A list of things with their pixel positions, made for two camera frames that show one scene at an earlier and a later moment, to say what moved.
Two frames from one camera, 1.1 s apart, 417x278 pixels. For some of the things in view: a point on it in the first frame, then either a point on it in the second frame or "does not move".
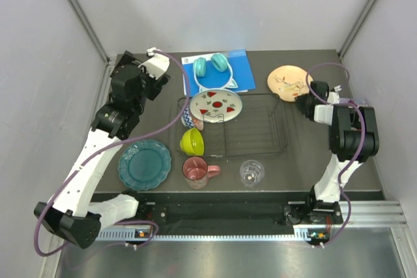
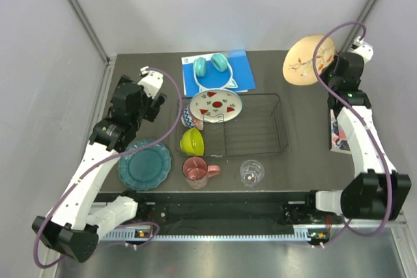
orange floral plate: [288, 82] → [298, 63]
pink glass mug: [196, 172] does not move
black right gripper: [300, 100] → [335, 60]
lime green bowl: [192, 142] does not move
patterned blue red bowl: [189, 121] does not move
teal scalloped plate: [144, 165] does not move
